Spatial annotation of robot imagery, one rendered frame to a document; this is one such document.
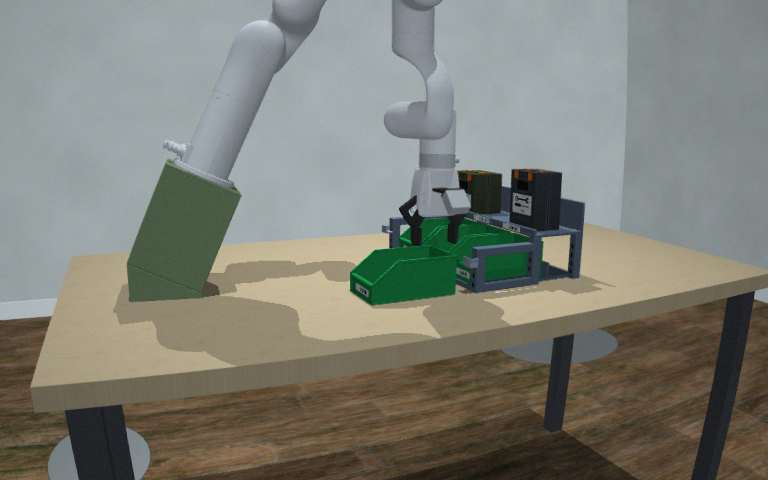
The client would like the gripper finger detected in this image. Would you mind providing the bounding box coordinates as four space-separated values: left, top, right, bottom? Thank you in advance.
399 195 425 246
447 214 466 244

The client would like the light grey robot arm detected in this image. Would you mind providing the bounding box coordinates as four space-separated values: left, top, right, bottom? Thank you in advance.
163 0 471 215

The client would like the black tool case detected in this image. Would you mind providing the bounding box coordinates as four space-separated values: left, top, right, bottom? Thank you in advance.
509 169 562 231

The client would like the green bin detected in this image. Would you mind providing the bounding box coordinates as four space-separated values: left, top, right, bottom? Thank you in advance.
400 218 483 247
352 245 457 305
425 224 511 253
452 233 529 284

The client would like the olive green tool case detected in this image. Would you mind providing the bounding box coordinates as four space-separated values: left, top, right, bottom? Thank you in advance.
457 170 502 214

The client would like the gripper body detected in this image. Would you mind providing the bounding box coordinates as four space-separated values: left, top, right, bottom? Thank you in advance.
410 166 460 217

